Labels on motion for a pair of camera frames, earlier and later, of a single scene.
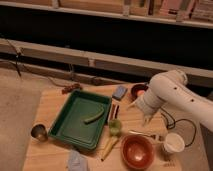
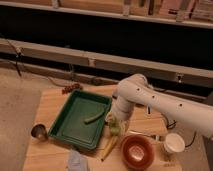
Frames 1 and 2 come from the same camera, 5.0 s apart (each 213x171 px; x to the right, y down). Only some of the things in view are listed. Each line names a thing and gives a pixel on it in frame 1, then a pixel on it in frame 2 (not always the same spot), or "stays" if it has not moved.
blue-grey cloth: x=77 y=161 stays
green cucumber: x=95 y=117 stays
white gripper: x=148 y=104 → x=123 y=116
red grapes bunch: x=72 y=88 stays
